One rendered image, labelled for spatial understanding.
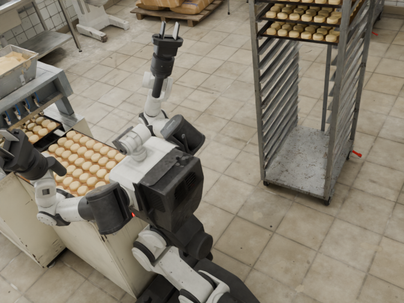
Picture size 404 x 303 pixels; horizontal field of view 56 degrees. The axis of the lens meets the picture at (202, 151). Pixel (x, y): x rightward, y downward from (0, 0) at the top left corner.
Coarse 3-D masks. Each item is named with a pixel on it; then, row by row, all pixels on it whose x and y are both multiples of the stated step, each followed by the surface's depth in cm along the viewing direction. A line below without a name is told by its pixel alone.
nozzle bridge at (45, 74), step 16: (32, 80) 210; (48, 80) 208; (64, 80) 216; (16, 96) 199; (48, 96) 221; (64, 96) 232; (0, 112) 192; (32, 112) 210; (64, 112) 241; (16, 128) 206
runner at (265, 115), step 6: (294, 72) 265; (288, 78) 257; (294, 78) 260; (288, 84) 256; (282, 90) 252; (276, 96) 245; (282, 96) 248; (276, 102) 244; (270, 108) 240; (264, 114) 235; (264, 120) 232
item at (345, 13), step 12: (348, 0) 161; (348, 12) 164; (348, 24) 169; (336, 72) 186; (336, 84) 190; (336, 96) 195; (336, 108) 199; (336, 120) 204; (336, 132) 213; (324, 192) 246
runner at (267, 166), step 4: (296, 116) 298; (296, 120) 297; (292, 124) 294; (292, 128) 291; (288, 132) 288; (284, 136) 284; (288, 136) 285; (284, 140) 283; (280, 144) 280; (276, 148) 274; (280, 148) 277; (276, 152) 275; (272, 156) 271; (276, 156) 271; (272, 160) 269; (268, 164) 267; (264, 168) 262; (268, 168) 264
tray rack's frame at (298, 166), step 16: (368, 16) 220; (368, 32) 226; (368, 48) 233; (304, 128) 301; (352, 128) 277; (288, 144) 290; (304, 144) 288; (320, 144) 285; (352, 144) 284; (288, 160) 278; (304, 160) 276; (320, 160) 273; (272, 176) 269; (288, 176) 267; (304, 176) 264; (320, 176) 262; (336, 176) 260; (304, 192) 256; (320, 192) 252
